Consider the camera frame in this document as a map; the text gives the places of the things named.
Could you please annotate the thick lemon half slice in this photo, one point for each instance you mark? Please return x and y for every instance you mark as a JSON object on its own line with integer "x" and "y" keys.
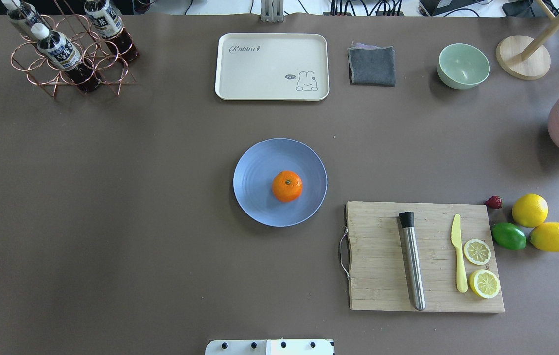
{"x": 484, "y": 283}

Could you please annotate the yellow plastic knife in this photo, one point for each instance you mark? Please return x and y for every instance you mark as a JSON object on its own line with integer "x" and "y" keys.
{"x": 456, "y": 241}

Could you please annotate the red strawberry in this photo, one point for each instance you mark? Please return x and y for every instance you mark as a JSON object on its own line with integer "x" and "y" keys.
{"x": 494, "y": 202}

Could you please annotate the wooden cup tree stand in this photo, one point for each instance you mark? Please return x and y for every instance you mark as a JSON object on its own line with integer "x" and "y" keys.
{"x": 524, "y": 57}

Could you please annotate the green bowl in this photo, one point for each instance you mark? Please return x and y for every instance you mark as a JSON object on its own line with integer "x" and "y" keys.
{"x": 462, "y": 66}

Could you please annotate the copper wire bottle rack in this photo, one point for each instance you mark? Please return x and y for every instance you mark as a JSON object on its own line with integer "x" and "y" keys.
{"x": 72, "y": 21}

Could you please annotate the steel muddler black tip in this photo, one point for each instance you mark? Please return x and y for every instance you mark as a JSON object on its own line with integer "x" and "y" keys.
{"x": 413, "y": 260}

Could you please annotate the thin lemon slice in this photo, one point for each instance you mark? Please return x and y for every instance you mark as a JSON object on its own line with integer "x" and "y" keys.
{"x": 477, "y": 252}

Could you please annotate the blue plate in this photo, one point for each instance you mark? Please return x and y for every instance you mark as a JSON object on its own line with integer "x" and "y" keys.
{"x": 258, "y": 166}

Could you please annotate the cream rabbit tray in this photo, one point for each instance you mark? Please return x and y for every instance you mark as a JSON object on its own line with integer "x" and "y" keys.
{"x": 272, "y": 67}

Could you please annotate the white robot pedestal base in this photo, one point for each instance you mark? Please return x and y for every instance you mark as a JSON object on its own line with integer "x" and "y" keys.
{"x": 271, "y": 347}

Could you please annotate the aluminium frame post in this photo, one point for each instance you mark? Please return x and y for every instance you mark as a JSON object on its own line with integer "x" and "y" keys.
{"x": 272, "y": 11}

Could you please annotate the yellow lemon near lime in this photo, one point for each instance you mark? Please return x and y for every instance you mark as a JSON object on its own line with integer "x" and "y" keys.
{"x": 545, "y": 237}

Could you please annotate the tea bottle lower front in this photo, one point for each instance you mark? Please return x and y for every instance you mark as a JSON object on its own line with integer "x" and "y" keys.
{"x": 65, "y": 56}

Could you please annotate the grey folded cloth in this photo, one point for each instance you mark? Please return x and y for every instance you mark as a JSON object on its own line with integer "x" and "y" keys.
{"x": 372, "y": 65}

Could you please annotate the tea bottle upper rack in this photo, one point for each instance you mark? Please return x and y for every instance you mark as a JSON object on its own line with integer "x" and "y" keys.
{"x": 108, "y": 24}

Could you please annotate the bamboo cutting board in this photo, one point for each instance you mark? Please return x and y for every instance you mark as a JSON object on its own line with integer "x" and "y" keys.
{"x": 378, "y": 271}

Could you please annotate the green lime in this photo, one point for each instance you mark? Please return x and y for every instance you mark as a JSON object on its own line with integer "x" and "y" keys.
{"x": 509, "y": 236}

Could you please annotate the tea bottle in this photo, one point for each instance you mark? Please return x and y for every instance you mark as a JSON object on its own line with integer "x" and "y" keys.
{"x": 65, "y": 56}
{"x": 23, "y": 16}

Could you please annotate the yellow lemon near strawberry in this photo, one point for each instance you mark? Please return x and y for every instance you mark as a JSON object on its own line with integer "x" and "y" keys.
{"x": 530, "y": 210}

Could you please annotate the tea bottle lower side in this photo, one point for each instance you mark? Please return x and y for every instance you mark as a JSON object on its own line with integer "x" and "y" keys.
{"x": 23, "y": 16}

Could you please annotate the orange mandarin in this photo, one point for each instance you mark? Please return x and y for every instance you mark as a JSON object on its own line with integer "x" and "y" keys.
{"x": 287, "y": 186}

